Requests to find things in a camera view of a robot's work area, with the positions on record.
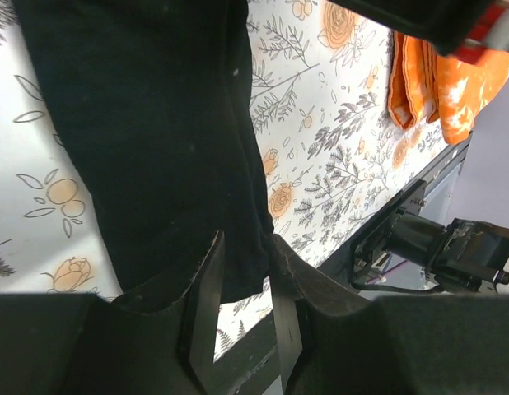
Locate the orange white patterned cloth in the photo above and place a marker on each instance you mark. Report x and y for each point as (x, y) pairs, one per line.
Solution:
(425, 86)

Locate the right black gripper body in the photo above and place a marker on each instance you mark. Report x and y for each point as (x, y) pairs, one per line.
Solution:
(460, 28)

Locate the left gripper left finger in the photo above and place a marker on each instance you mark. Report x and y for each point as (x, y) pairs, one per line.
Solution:
(170, 348)

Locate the black boxer underwear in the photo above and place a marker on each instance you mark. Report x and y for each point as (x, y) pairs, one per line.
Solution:
(150, 100)

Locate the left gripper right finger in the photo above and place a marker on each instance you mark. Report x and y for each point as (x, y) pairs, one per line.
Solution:
(305, 301)

